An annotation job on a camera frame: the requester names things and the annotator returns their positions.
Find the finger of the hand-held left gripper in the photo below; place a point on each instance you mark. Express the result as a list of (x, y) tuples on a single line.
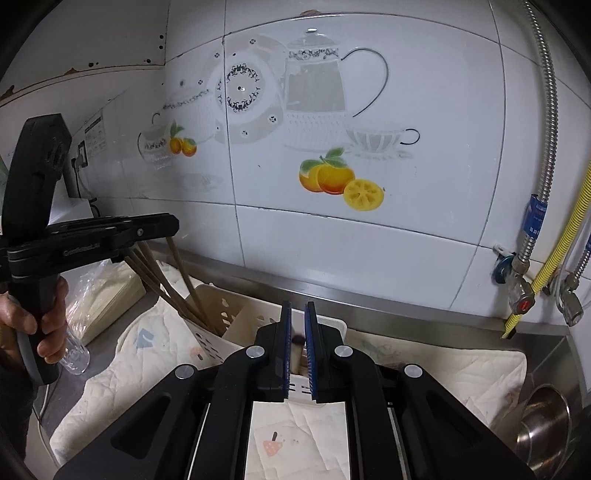
[(152, 226)]

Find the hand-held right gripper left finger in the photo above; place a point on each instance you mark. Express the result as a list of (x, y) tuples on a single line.
[(286, 350)]

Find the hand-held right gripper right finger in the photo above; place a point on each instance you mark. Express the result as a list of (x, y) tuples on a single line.
[(310, 350)]

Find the long brown chopstick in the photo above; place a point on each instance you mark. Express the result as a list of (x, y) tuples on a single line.
[(298, 353)]

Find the row of wooden chopsticks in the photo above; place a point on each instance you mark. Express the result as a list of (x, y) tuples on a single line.
[(161, 288)]

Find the beige plastic utensil holder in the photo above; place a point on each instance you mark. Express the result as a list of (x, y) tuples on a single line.
[(217, 323)]

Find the person's left hand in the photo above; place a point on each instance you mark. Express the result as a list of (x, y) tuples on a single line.
[(53, 337)]

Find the pale block in plastic bag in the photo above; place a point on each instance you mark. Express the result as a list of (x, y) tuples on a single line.
[(111, 295)]

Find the white printed quilted mat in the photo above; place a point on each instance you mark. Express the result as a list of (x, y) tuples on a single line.
[(138, 369)]

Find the clear glass jar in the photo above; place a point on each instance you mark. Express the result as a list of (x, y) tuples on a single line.
[(76, 360)]

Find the valve with red knob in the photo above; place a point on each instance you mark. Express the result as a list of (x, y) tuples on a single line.
[(519, 286)]

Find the metal bowl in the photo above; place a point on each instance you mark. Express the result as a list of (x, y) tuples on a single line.
[(545, 429)]

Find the plain metal valve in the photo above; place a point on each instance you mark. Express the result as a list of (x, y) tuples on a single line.
[(570, 304)]

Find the wall socket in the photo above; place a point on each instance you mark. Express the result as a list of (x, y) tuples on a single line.
[(81, 156)]

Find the white wall label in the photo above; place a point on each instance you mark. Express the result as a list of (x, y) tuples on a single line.
[(96, 136)]

